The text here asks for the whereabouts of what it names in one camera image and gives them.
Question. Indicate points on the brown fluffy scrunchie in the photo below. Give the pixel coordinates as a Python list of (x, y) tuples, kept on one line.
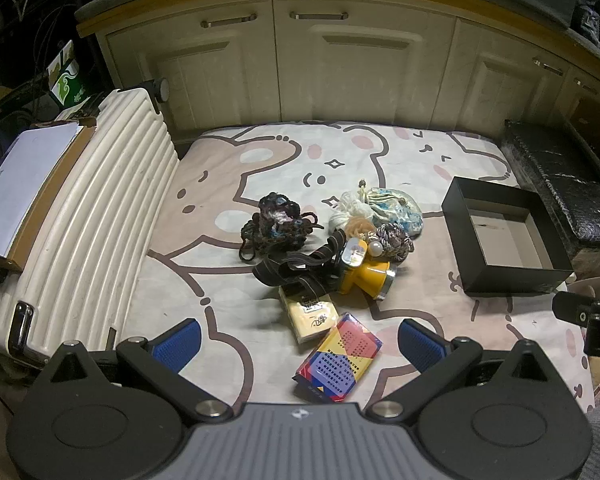
[(360, 225)]

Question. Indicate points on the black foil-wrapped cushion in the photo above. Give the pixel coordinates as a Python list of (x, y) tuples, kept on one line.
[(555, 175)]

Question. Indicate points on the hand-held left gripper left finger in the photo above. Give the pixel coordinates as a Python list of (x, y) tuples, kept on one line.
[(177, 347)]

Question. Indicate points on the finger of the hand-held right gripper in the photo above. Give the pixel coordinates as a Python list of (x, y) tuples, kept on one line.
[(572, 306)]

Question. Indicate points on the white yarn scrunchie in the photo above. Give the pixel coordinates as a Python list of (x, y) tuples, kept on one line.
[(345, 210)]

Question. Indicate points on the green white carton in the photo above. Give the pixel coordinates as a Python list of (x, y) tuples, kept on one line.
[(67, 77)]

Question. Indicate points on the black cardboard box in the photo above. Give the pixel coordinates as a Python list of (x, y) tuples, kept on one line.
[(510, 280)]

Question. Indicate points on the dark crochet scrunchie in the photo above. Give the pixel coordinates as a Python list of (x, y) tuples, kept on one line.
[(275, 220)]

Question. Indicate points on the cream cabinet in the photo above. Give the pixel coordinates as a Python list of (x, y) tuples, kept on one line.
[(300, 85)]

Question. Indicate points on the white ribbed suitcase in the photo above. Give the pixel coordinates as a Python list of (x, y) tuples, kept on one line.
[(105, 210)]

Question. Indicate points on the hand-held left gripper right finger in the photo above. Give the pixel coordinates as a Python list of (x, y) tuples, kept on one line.
[(422, 350)]

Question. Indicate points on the brown cardboard box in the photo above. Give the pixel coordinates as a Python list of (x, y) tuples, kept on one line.
[(49, 195)]

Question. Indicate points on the purple white braided scrunchie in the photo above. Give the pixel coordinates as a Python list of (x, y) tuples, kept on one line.
[(392, 237)]

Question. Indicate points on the blue white floral pouch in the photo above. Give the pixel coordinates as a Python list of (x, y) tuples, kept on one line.
[(395, 210)]

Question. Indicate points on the colourful patterned card box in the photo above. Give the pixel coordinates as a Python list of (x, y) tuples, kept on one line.
[(340, 355)]

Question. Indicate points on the bear printed blanket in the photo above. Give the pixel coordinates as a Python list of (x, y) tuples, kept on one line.
[(280, 170)]

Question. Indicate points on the cream cabinet door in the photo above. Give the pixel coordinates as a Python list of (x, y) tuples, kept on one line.
[(500, 95), (365, 80), (205, 75)]

